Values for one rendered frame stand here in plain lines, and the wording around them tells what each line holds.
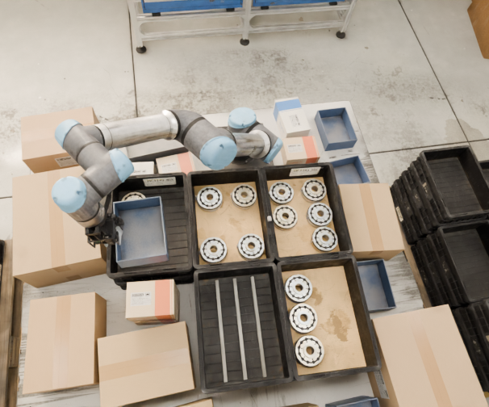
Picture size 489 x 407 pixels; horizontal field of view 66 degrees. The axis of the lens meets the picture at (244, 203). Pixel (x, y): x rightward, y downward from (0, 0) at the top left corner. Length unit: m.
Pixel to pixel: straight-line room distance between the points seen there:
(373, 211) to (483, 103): 2.15
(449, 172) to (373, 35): 1.69
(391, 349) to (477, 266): 1.03
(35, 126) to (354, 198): 1.39
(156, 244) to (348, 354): 0.79
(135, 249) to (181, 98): 1.85
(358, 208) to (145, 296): 0.91
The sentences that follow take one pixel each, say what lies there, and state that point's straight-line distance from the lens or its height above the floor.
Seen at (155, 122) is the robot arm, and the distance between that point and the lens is 1.19.
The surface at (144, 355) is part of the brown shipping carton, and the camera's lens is 1.42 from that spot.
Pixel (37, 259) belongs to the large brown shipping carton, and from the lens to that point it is 1.55.
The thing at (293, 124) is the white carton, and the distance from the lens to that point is 1.87.
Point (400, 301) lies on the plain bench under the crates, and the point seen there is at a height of 0.70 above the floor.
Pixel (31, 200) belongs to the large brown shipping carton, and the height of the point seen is 0.90.
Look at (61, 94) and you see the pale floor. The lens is 3.15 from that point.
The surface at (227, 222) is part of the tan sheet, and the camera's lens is 1.54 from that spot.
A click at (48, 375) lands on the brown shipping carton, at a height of 0.86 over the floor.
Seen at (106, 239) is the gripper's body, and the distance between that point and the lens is 1.10.
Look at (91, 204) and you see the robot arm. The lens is 0.97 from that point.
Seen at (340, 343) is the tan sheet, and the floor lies 0.83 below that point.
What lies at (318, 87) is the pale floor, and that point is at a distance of 3.14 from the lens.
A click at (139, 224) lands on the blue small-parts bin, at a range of 1.31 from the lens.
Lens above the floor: 2.26
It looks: 65 degrees down
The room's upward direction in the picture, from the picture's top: 10 degrees clockwise
